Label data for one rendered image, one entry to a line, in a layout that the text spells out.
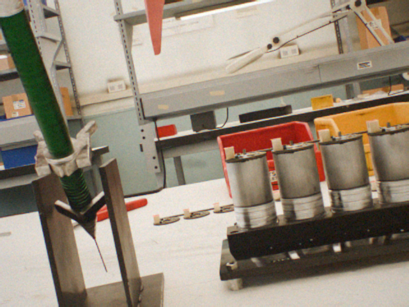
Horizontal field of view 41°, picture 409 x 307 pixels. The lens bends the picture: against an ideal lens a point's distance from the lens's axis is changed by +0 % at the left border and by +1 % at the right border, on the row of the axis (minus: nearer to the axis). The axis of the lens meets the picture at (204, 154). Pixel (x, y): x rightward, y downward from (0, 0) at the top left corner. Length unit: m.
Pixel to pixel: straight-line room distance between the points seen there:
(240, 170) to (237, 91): 2.24
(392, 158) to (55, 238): 0.19
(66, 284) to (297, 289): 0.11
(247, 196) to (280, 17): 4.43
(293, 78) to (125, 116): 2.50
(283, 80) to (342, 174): 2.24
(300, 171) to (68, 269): 0.14
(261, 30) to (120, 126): 1.45
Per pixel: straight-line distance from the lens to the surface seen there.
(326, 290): 0.27
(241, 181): 0.32
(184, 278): 0.33
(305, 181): 0.32
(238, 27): 4.72
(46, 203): 0.27
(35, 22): 2.82
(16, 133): 2.80
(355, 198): 0.32
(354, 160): 0.32
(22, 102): 4.65
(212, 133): 2.59
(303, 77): 2.56
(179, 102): 2.57
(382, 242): 0.29
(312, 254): 0.29
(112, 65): 4.85
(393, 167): 0.33
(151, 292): 0.30
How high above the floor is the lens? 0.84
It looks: 4 degrees down
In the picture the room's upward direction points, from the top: 11 degrees counter-clockwise
